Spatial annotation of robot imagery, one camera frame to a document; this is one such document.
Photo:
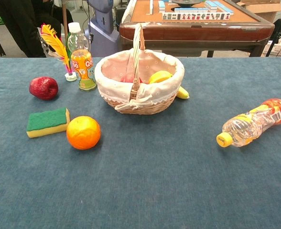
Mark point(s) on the wicker basket with cloth liner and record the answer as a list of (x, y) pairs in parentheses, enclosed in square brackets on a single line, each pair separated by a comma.
[(121, 90)]

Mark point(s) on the orange juice bottle white cap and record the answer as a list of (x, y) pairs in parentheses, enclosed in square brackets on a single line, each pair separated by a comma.
[(83, 69)]

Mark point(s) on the cardboard box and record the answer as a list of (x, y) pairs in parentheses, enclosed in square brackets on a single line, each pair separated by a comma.
[(267, 8)]

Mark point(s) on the blue table cloth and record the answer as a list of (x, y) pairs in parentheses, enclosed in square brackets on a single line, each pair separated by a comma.
[(140, 179)]

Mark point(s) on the brown wooden post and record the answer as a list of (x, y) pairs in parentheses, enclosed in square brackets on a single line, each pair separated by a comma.
[(64, 19)]

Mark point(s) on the green and yellow sponge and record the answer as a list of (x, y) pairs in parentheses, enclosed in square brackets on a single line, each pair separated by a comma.
[(47, 120)]

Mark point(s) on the black tripod stand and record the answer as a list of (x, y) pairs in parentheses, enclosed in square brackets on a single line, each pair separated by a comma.
[(275, 39)]

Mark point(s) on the person in black trousers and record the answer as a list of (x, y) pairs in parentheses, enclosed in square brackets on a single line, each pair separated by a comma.
[(23, 23)]

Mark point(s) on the colourful feather shuttlecock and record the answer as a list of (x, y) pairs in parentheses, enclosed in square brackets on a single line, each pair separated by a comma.
[(54, 40)]

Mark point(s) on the orange fruit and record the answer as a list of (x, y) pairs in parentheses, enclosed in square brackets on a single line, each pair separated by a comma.
[(83, 132)]

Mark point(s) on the clear bottle yellow cap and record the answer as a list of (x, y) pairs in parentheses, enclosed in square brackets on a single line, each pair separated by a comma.
[(252, 126)]

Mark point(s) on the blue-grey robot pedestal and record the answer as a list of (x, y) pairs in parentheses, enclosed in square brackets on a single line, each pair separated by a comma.
[(104, 28)]

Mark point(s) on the row of mahjong tiles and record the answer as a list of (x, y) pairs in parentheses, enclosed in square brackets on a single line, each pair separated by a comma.
[(195, 16)]

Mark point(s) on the yellow banana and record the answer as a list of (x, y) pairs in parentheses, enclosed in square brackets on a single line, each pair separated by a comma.
[(160, 76), (183, 94)]

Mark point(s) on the pink peach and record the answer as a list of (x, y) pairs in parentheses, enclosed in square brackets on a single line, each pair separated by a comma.
[(128, 78)]

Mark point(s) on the brown mahjong table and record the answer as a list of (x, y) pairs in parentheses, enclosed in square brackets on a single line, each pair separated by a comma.
[(193, 31)]

